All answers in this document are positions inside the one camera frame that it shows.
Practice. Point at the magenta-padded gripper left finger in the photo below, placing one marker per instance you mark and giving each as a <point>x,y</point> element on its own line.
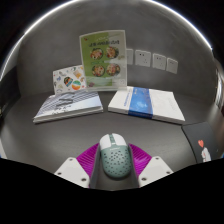
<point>71,170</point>

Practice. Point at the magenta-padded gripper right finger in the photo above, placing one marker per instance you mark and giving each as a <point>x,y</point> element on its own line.
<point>155,170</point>

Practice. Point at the green and white computer mouse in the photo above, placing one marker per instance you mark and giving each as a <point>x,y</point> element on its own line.
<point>115,158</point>

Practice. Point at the black mouse pad heart print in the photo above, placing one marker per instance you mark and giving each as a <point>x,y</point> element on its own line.
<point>200,140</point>

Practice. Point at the grey striped book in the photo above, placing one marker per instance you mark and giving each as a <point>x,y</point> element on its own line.
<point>68,106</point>

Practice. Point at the white book with blue band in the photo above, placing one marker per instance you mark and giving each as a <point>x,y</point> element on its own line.
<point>156,105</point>

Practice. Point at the white card with stickers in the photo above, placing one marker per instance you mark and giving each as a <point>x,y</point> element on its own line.
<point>68,81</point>

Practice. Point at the green food sign stand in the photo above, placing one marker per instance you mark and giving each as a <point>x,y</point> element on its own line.
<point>103,60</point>

